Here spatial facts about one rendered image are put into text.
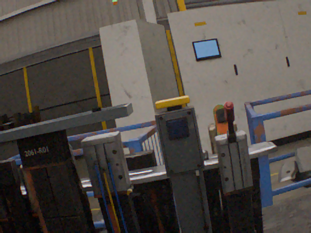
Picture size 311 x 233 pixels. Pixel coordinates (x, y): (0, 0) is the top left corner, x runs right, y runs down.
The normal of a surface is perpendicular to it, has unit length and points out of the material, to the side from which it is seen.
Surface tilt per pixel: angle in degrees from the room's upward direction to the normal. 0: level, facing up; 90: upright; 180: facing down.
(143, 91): 90
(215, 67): 90
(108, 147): 90
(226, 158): 90
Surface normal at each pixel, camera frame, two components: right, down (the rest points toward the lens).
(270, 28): -0.10, 0.07
